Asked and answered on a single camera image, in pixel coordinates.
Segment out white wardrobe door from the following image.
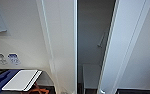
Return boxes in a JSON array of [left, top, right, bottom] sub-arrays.
[[35, 0, 78, 94], [96, 0, 150, 94]]

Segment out white wardrobe cabinet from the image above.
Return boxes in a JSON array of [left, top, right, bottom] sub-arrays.
[[35, 0, 150, 94]]

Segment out white flat board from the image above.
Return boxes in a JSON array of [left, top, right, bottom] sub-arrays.
[[1, 69, 43, 92]]

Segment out blue moulded tray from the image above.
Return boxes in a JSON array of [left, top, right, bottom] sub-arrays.
[[0, 69, 21, 94]]

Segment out wall socket with blue label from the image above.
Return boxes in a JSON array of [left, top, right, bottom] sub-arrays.
[[7, 53, 22, 66]]

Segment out white wall socket plate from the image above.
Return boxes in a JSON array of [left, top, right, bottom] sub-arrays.
[[0, 53, 8, 65]]

